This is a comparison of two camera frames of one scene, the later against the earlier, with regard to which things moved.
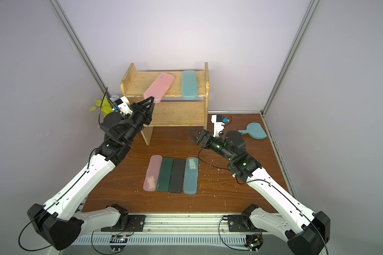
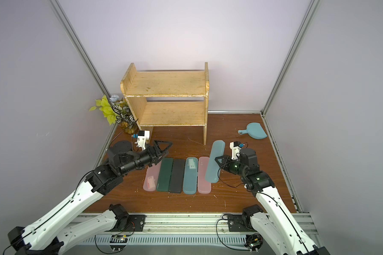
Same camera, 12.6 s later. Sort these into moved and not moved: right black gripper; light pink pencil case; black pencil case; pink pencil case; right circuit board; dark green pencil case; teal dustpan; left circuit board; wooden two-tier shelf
Moved: right black gripper; pink pencil case
Not moved: light pink pencil case; black pencil case; right circuit board; dark green pencil case; teal dustpan; wooden two-tier shelf; left circuit board
